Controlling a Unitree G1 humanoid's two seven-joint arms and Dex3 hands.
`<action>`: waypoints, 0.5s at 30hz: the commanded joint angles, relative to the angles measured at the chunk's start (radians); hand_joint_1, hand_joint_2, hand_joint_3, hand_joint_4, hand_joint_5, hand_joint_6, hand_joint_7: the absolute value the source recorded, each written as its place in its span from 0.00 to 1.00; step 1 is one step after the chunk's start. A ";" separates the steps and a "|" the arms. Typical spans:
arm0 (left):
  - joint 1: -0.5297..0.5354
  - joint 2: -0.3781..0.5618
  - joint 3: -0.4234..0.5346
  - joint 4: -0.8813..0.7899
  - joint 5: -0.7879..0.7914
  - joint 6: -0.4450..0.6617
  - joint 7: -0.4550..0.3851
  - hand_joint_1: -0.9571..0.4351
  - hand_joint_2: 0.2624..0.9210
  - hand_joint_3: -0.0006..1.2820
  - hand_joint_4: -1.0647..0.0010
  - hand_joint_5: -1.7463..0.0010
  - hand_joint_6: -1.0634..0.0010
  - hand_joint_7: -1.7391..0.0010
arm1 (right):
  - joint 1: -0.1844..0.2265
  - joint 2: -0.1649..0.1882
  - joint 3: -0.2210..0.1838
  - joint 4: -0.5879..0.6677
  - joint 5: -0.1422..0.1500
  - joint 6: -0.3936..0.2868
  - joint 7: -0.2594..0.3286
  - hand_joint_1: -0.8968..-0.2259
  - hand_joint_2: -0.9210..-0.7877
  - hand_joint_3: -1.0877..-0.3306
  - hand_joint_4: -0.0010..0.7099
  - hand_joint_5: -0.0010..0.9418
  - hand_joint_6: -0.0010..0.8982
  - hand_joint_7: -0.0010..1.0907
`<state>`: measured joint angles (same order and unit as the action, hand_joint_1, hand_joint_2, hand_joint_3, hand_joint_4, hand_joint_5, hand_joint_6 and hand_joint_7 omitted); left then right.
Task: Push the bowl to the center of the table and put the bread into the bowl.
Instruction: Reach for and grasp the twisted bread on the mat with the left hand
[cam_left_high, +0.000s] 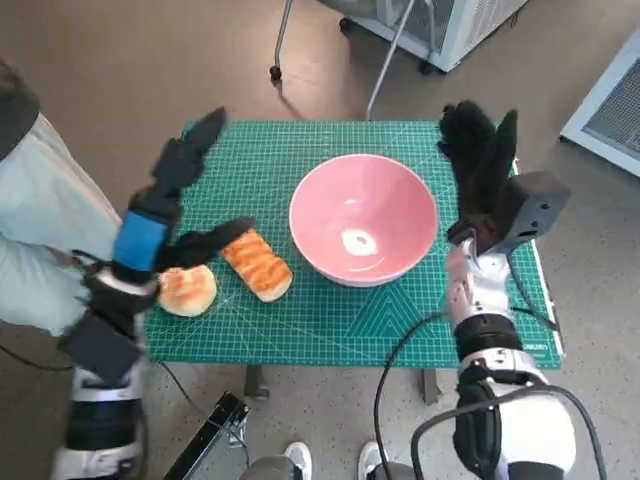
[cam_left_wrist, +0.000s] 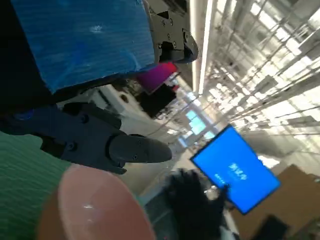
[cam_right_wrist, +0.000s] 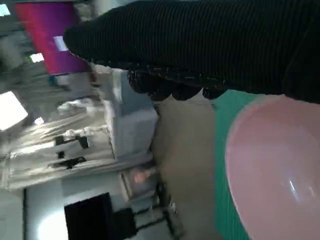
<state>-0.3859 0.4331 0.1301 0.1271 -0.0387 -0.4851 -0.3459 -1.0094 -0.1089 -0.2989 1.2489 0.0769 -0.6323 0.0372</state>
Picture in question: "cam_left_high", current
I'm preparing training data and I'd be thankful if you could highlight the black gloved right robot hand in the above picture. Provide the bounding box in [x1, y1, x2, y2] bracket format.
[437, 99, 519, 236]

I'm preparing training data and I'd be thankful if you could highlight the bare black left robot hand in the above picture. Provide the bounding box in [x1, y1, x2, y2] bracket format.
[112, 106, 257, 284]

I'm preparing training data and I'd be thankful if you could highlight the round toasted bread bun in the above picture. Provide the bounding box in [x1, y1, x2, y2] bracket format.
[157, 264, 219, 319]

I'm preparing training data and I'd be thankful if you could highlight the long toasted bread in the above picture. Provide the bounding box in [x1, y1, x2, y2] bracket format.
[220, 229, 294, 304]

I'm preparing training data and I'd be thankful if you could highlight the pink bowl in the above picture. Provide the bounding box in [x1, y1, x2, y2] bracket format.
[288, 153, 439, 288]

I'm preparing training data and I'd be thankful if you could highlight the person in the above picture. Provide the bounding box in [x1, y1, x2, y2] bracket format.
[0, 57, 131, 339]

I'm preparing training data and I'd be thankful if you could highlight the white framed grille panel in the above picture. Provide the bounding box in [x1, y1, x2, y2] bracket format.
[558, 37, 640, 179]

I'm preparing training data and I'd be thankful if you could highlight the white cabinet with grille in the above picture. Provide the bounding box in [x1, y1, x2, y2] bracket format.
[319, 0, 531, 74]

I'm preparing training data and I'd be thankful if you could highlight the grey metal chair leg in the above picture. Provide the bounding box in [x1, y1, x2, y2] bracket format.
[364, 0, 426, 121]

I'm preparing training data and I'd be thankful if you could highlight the grey table leg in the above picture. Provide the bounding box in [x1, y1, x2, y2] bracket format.
[244, 367, 273, 401]
[421, 369, 444, 406]

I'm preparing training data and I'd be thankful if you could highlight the green cutting mat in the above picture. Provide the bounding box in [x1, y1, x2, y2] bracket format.
[144, 118, 564, 371]

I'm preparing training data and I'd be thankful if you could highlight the metal chair leg with caster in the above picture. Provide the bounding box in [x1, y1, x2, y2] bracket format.
[268, 0, 296, 81]

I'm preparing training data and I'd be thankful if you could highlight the white shoe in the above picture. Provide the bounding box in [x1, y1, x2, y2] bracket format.
[358, 440, 390, 480]
[283, 440, 314, 480]

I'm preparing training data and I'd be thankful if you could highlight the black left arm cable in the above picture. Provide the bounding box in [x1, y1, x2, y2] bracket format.
[69, 248, 116, 274]

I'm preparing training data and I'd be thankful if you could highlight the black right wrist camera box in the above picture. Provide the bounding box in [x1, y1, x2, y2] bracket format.
[492, 171, 572, 254]

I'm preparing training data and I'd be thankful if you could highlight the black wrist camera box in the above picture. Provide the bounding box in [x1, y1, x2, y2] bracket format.
[57, 314, 144, 386]
[492, 171, 572, 254]

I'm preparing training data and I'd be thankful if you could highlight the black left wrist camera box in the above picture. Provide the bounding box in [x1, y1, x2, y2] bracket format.
[57, 314, 144, 386]

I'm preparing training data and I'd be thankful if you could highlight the short black camera cable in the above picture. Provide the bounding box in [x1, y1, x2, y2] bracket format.
[508, 268, 559, 331]

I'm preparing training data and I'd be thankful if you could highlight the thin black floor cable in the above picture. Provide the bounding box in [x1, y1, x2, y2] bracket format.
[159, 362, 251, 466]

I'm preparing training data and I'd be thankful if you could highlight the black metal frame bar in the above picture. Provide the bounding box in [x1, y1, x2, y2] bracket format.
[162, 391, 251, 480]

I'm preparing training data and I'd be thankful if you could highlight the thick black looped arm cable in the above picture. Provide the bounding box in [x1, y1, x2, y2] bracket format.
[410, 379, 599, 480]

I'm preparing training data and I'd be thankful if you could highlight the long black arm cable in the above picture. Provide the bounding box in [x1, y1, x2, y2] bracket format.
[373, 312, 446, 480]

